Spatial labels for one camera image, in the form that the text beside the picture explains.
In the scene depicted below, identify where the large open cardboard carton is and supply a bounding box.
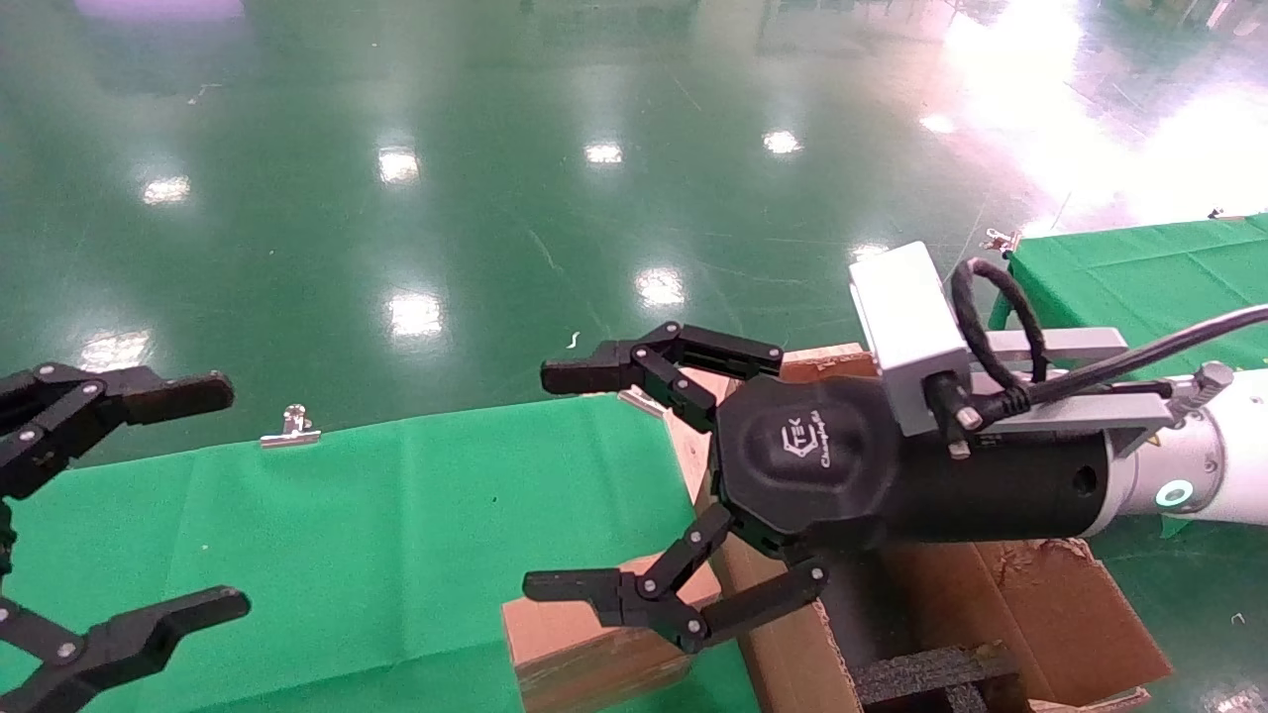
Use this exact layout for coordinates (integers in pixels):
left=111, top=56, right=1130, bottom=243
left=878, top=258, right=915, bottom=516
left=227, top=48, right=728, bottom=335
left=662, top=344, right=1175, bottom=713

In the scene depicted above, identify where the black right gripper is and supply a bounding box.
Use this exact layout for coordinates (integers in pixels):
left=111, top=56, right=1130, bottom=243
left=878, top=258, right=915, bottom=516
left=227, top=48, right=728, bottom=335
left=523, top=323, right=1110, bottom=653

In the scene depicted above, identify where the black camera cable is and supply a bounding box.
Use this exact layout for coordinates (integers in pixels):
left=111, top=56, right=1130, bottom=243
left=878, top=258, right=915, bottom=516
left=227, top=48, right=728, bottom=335
left=949, top=255, right=1268, bottom=422

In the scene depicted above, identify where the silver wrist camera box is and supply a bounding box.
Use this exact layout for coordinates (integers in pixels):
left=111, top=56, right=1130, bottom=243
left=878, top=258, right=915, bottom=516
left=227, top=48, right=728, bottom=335
left=850, top=241, right=984, bottom=461

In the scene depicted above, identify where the green tablecloth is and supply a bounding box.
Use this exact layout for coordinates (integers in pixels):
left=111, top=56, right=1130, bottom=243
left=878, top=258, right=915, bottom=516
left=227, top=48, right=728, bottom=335
left=989, top=213, right=1268, bottom=541
left=0, top=394, right=759, bottom=713

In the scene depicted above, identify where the black foam insert block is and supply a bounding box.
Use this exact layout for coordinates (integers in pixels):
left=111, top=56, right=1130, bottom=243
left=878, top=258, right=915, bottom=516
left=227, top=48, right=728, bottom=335
left=854, top=642, right=1021, bottom=713

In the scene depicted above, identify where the small cardboard box with hole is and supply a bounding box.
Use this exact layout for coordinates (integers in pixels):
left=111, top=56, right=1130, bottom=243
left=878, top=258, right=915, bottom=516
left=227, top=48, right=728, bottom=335
left=502, top=555, right=722, bottom=713

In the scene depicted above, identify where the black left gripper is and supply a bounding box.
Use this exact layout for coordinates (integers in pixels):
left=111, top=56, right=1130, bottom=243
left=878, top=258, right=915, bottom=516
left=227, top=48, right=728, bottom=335
left=0, top=362, right=251, bottom=713

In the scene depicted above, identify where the silver camera mounting bracket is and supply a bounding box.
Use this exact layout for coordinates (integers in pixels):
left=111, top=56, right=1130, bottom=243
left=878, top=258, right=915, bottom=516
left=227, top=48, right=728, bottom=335
left=966, top=329, right=1175, bottom=458

